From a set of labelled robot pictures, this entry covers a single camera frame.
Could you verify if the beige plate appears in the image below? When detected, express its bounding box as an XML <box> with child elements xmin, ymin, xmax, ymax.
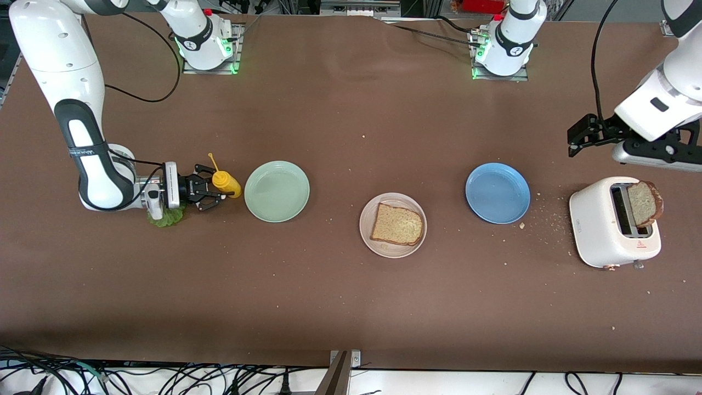
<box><xmin>359</xmin><ymin>192</ymin><xmax>427</xmax><ymax>258</ymax></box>

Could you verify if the metal table edge bracket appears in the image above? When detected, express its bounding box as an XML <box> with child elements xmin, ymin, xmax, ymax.
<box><xmin>315</xmin><ymin>349</ymin><xmax>361</xmax><ymax>395</ymax></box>

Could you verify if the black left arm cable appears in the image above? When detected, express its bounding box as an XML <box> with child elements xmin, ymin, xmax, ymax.
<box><xmin>590</xmin><ymin>0</ymin><xmax>619</xmax><ymax>124</ymax></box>

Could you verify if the white toaster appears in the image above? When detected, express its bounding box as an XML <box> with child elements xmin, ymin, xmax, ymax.
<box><xmin>569</xmin><ymin>176</ymin><xmax>662</xmax><ymax>270</ymax></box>

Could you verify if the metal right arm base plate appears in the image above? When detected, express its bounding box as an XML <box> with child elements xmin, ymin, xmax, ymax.
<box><xmin>182</xmin><ymin>22</ymin><xmax>243</xmax><ymax>75</ymax></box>

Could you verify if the blue plate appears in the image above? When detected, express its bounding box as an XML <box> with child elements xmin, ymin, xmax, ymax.
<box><xmin>465</xmin><ymin>162</ymin><xmax>531</xmax><ymax>224</ymax></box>

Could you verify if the aluminium frame rail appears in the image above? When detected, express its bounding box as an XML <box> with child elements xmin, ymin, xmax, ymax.
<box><xmin>321</xmin><ymin>0</ymin><xmax>401</xmax><ymax>17</ymax></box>

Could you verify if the light green plate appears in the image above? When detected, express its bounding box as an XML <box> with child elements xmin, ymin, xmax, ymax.
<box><xmin>244</xmin><ymin>160</ymin><xmax>310</xmax><ymax>223</ymax></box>

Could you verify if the black table cable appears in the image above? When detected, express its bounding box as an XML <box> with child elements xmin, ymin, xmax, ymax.
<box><xmin>378</xmin><ymin>15</ymin><xmax>486</xmax><ymax>49</ymax></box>

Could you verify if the green lettuce leaf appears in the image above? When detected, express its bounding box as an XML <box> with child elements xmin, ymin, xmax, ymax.
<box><xmin>147</xmin><ymin>206</ymin><xmax>187</xmax><ymax>228</ymax></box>

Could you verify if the brown bread slice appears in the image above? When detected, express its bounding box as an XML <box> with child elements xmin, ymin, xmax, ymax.
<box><xmin>370</xmin><ymin>202</ymin><xmax>424</xmax><ymax>246</ymax></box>
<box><xmin>627</xmin><ymin>180</ymin><xmax>664</xmax><ymax>228</ymax></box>

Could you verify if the tangle of black cables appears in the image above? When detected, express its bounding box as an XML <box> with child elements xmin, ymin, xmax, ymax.
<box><xmin>0</xmin><ymin>345</ymin><xmax>330</xmax><ymax>395</ymax></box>

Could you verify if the yellow mustard squeeze bottle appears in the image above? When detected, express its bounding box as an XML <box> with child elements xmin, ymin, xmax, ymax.
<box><xmin>207</xmin><ymin>153</ymin><xmax>242</xmax><ymax>199</ymax></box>

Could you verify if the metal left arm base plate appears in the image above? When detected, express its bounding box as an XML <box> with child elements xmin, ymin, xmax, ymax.
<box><xmin>471</xmin><ymin>30</ymin><xmax>530</xmax><ymax>82</ymax></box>

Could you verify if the red box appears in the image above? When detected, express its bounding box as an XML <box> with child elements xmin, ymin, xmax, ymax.
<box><xmin>452</xmin><ymin>0</ymin><xmax>508</xmax><ymax>14</ymax></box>

